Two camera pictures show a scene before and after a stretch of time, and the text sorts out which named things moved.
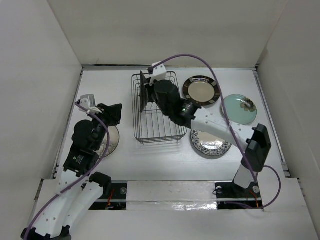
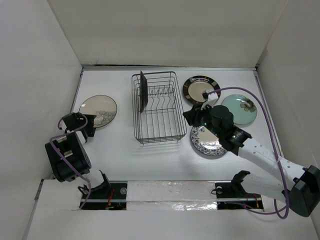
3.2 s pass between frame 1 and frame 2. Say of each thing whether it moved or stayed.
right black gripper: moved
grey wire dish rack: stayed
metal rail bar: stayed
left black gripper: moved
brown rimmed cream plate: stayed
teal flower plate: stayed
